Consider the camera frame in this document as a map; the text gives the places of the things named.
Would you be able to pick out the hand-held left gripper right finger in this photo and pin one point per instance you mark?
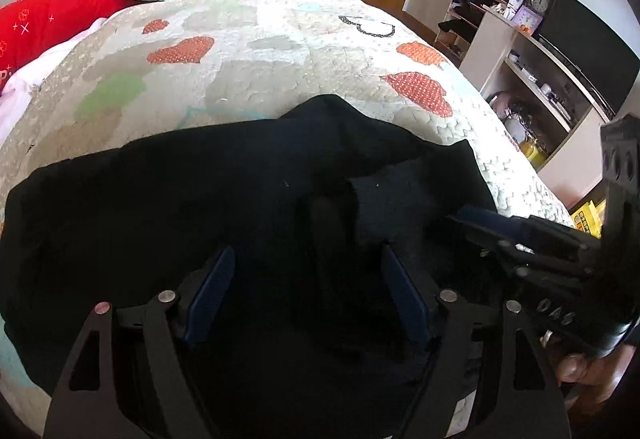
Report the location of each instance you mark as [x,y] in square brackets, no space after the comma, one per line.
[407,299]

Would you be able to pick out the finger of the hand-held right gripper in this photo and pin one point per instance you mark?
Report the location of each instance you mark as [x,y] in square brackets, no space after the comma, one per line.
[520,226]
[530,259]

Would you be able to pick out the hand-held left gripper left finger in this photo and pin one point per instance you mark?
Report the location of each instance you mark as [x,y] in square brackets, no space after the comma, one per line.
[210,294]

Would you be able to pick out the black pants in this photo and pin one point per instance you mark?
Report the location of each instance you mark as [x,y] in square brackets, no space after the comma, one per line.
[200,194]

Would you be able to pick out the person's right hand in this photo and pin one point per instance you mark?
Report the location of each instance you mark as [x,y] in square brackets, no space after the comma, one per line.
[575,369]

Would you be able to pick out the yellow box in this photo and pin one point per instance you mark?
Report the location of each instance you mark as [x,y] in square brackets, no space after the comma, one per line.
[587,219]

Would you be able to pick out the yellow bottle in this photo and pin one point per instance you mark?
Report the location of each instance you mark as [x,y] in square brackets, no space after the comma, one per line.
[534,154]

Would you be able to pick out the pink round container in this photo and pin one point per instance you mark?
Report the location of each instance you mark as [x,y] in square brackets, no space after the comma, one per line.
[505,109]

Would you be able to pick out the white shelf cabinet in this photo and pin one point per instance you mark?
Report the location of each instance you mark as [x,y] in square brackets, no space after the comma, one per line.
[500,54]

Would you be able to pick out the black television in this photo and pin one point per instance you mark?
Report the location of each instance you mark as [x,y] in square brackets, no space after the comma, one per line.
[590,49]

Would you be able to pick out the purple desk clock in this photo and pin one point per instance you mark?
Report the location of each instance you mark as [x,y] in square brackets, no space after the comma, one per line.
[527,19]

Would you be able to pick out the shoe rack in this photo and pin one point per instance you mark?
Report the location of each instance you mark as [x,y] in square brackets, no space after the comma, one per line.
[470,4]

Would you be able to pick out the patchwork dotted quilt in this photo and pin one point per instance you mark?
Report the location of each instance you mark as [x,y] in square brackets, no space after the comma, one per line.
[300,59]

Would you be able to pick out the pink fleece blanket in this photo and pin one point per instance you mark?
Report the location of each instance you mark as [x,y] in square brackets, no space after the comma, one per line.
[20,89]

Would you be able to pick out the red embroidered pillow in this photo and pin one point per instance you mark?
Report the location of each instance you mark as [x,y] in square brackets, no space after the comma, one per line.
[45,14]

